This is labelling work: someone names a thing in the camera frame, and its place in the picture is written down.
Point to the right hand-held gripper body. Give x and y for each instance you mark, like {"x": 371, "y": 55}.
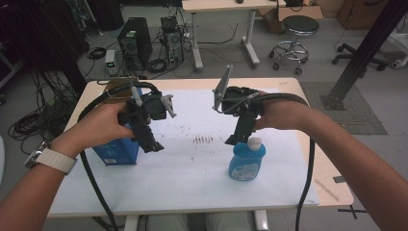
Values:
{"x": 237, "y": 101}

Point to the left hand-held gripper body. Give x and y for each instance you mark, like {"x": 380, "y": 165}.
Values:
{"x": 150, "y": 107}

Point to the blue cardboard box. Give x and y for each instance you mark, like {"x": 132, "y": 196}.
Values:
{"x": 118, "y": 152}

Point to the blue bottle with white cap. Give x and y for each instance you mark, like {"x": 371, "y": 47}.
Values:
{"x": 247, "y": 162}

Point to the person's right hand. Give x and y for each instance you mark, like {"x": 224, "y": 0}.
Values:
{"x": 282, "y": 112}

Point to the person's left hand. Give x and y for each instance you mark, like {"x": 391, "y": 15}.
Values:
{"x": 96, "y": 126}

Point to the white table mat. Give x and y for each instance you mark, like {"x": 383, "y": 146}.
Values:
{"x": 198, "y": 183}

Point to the small white power unit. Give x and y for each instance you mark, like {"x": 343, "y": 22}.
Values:
{"x": 110, "y": 62}

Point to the large black computer tower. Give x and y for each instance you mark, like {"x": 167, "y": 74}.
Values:
{"x": 136, "y": 41}

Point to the open grey computer tower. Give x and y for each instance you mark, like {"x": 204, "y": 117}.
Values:
{"x": 173, "y": 41}

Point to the beige desk with white legs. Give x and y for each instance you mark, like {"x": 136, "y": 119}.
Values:
{"x": 224, "y": 5}

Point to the black round stool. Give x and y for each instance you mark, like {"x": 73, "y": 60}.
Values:
{"x": 300, "y": 25}

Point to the thin beige strip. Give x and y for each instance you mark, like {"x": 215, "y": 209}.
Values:
{"x": 326, "y": 190}

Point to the grey tape piece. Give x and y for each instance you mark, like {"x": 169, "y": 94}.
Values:
{"x": 339, "y": 179}

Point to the grey floor mat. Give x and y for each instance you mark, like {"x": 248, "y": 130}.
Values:
{"x": 359, "y": 118}

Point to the black office chair base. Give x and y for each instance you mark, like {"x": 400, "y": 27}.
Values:
{"x": 352, "y": 56}

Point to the black curtain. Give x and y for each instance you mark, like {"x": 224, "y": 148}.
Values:
{"x": 38, "y": 35}

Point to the large brown cardboard box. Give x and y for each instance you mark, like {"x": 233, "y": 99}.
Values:
{"x": 362, "y": 14}

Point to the black metal post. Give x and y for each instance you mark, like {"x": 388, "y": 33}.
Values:
{"x": 365, "y": 51}

